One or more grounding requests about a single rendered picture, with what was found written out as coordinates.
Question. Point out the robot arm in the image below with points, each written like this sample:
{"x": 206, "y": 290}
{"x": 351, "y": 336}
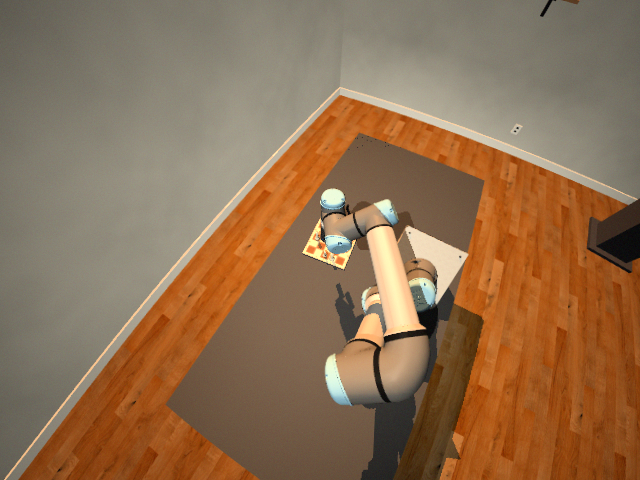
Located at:
{"x": 359, "y": 375}

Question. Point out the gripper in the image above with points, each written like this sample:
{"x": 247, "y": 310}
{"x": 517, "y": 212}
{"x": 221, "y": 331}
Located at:
{"x": 322, "y": 235}

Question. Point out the orange and brown chessboard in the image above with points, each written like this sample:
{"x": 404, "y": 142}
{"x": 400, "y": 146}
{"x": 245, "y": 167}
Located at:
{"x": 315, "y": 249}

